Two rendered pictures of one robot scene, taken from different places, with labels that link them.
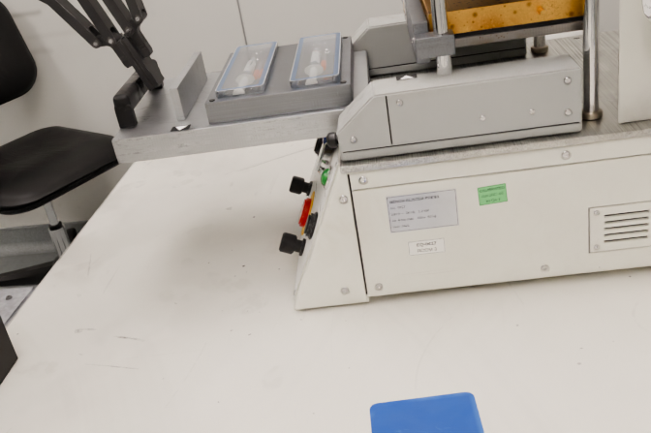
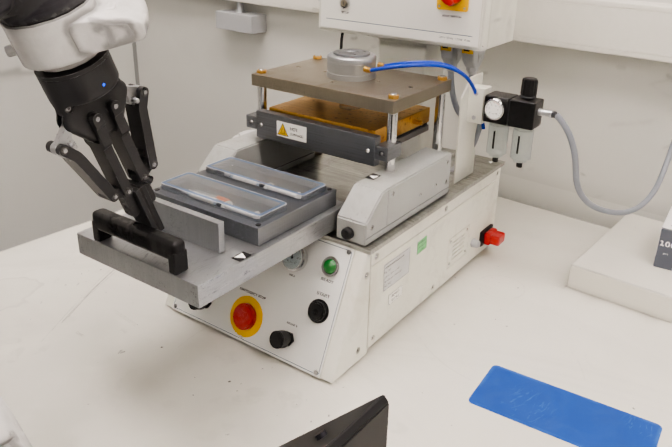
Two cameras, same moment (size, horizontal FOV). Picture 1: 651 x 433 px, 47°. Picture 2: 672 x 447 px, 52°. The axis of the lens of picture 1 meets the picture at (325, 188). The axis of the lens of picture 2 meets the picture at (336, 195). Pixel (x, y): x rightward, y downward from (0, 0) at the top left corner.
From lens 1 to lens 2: 83 cm
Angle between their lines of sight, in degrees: 55
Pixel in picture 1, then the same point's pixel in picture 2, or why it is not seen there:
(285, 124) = (308, 231)
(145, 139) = (223, 274)
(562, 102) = (444, 176)
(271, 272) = (261, 373)
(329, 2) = not seen: outside the picture
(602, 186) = (454, 224)
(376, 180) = (381, 254)
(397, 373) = (449, 378)
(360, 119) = (377, 210)
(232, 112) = (273, 231)
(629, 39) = (461, 133)
